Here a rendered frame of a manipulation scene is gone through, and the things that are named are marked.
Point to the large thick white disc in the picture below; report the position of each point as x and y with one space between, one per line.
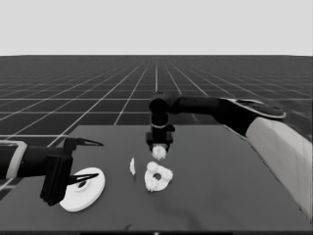
88 197

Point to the small thin white T-shaped piece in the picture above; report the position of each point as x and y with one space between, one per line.
132 167

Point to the white round carrier with pins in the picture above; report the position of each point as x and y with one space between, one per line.
161 186

